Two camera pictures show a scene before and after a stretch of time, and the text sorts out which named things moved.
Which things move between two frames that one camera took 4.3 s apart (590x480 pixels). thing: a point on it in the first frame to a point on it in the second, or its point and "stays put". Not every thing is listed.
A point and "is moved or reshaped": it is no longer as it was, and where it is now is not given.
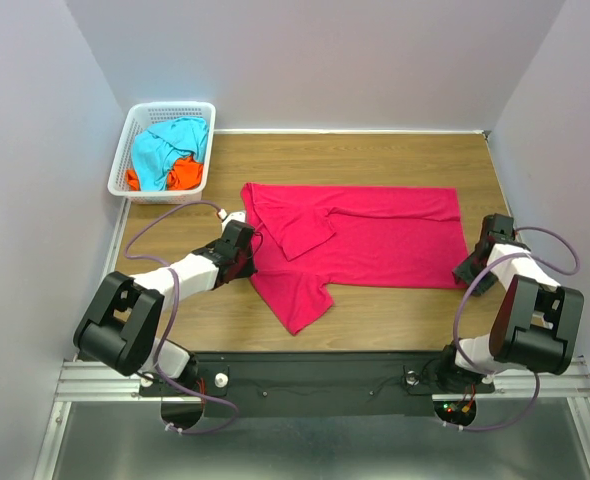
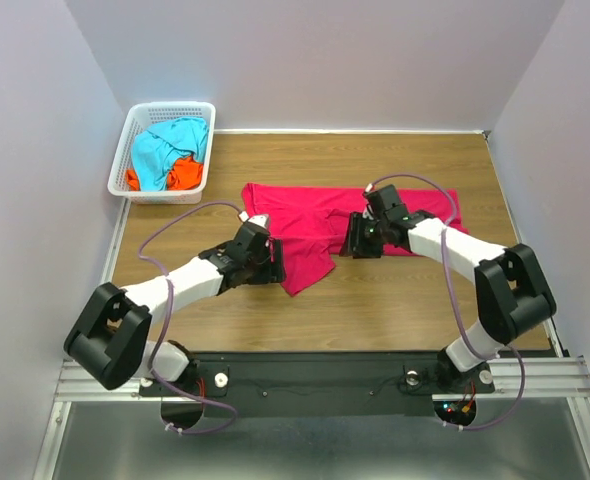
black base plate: x=317 y=384 stays put
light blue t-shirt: x=156 y=150 stays put
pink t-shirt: x=311 y=238 is moved or reshaped
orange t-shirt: x=186 y=174 stays put
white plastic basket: x=142 y=117 stays put
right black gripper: x=463 y=271 to x=354 y=243
